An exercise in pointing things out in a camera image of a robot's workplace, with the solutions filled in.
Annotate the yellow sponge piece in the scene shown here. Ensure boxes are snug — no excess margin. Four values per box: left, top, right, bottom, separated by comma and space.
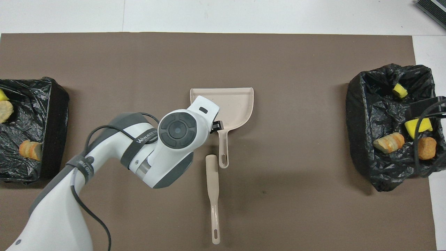
405, 118, 433, 141
393, 83, 408, 99

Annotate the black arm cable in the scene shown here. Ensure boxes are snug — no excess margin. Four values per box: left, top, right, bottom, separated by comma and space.
70, 112, 160, 251
413, 99, 446, 175

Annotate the beige plastic dustpan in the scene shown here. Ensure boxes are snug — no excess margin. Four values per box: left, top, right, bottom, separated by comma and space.
190, 87, 254, 169

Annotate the black bag lined bin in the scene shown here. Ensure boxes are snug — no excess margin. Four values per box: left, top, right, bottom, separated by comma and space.
346, 63, 446, 192
0, 77, 70, 184

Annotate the brown table mat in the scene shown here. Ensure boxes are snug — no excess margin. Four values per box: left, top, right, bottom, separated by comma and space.
0, 32, 437, 251

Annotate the brown bread roll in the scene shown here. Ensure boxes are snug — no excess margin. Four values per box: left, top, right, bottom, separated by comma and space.
416, 137, 437, 160

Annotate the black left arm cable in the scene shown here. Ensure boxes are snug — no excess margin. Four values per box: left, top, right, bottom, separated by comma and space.
70, 112, 160, 251

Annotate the dark ribbed panel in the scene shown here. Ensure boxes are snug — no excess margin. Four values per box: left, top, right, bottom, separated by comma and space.
415, 0, 446, 30

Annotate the beige hand brush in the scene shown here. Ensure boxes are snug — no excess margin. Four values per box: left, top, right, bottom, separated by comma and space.
205, 154, 221, 245

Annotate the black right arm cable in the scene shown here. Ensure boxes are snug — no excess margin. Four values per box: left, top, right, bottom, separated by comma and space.
413, 99, 446, 175

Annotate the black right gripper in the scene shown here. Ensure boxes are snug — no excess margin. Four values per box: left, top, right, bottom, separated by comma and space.
409, 96, 446, 121

